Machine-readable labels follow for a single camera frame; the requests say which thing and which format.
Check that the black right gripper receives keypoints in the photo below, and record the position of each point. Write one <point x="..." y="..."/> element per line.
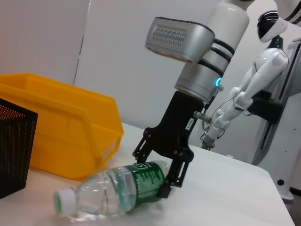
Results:
<point x="176" y="127"/>

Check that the clear green-label water bottle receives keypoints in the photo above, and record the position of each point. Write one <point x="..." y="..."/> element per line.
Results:
<point x="105" y="188"/>

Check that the black mesh pen holder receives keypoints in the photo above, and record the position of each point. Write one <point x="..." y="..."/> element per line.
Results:
<point x="14" y="146"/>

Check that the yellow plastic bin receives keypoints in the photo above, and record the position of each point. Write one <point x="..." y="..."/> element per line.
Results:
<point x="58" y="122"/>

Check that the white robot support stand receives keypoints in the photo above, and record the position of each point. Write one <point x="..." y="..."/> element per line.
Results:
<point x="289" y="117"/>

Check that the white humanoid robot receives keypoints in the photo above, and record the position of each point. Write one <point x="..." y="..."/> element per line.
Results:
<point x="263" y="68"/>

